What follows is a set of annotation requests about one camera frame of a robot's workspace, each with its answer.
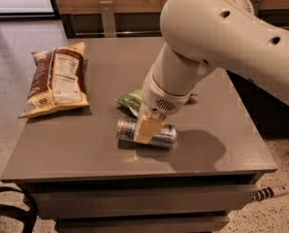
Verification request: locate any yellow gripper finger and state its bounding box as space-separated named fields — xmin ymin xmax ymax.
xmin=134 ymin=104 xmax=166 ymax=144

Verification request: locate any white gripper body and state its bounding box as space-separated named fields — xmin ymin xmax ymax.
xmin=142 ymin=73 xmax=190 ymax=116

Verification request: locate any silver redbull can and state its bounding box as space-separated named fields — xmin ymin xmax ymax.
xmin=116 ymin=117 xmax=177 ymax=149

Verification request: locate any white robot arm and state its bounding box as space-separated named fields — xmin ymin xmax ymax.
xmin=134 ymin=0 xmax=289 ymax=144

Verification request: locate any green chip bag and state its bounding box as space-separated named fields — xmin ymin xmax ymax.
xmin=114 ymin=87 xmax=199 ymax=117

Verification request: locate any grey drawer cabinet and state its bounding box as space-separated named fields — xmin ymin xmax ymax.
xmin=2 ymin=38 xmax=276 ymax=225

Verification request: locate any upper grey drawer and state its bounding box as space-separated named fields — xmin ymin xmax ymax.
xmin=33 ymin=184 xmax=256 ymax=218

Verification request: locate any grey drawer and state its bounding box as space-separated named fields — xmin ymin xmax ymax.
xmin=57 ymin=216 xmax=229 ymax=233
xmin=33 ymin=184 xmax=256 ymax=218

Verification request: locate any brown and yellow snack bag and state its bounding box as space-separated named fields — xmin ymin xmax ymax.
xmin=20 ymin=42 xmax=89 ymax=117

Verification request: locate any lower grey drawer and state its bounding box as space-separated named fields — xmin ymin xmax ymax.
xmin=57 ymin=216 xmax=229 ymax=233

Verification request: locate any left metal bracket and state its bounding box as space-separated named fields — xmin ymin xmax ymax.
xmin=100 ymin=0 xmax=116 ymax=38

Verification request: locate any metal bracket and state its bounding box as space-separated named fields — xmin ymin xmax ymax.
xmin=100 ymin=0 xmax=116 ymax=38
xmin=250 ymin=0 xmax=264 ymax=16

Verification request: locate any white striped cable plug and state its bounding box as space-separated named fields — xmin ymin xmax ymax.
xmin=252 ymin=185 xmax=289 ymax=202

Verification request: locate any right metal bracket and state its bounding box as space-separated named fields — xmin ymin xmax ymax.
xmin=250 ymin=0 xmax=264 ymax=16

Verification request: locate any black bag strap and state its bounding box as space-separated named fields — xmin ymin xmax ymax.
xmin=0 ymin=186 xmax=39 ymax=233

